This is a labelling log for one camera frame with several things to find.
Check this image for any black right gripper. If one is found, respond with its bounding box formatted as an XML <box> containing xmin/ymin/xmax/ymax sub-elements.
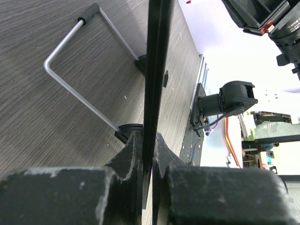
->
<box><xmin>222</xmin><ymin>0</ymin><xmax>300</xmax><ymax>75</ymax></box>

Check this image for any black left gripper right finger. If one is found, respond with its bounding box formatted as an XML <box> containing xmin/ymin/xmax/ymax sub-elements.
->
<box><xmin>152</xmin><ymin>134</ymin><xmax>298</xmax><ymax>225</ymax></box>

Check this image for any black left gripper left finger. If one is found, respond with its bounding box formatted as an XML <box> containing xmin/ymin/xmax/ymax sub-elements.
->
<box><xmin>0</xmin><ymin>132</ymin><xmax>143</xmax><ymax>225</ymax></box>

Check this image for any white whiteboard black frame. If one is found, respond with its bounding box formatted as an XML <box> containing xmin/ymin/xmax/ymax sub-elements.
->
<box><xmin>142</xmin><ymin>0</ymin><xmax>174</xmax><ymax>206</ymax></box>

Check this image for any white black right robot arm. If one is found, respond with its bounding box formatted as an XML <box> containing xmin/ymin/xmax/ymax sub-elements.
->
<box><xmin>198</xmin><ymin>0</ymin><xmax>300</xmax><ymax>118</ymax></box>

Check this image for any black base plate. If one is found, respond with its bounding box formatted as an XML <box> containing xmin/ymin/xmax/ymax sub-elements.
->
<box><xmin>180</xmin><ymin>83</ymin><xmax>206</xmax><ymax>165</ymax></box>

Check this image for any metal wire whiteboard stand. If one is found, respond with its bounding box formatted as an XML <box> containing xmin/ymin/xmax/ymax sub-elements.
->
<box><xmin>43</xmin><ymin>2</ymin><xmax>143</xmax><ymax>143</ymax></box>

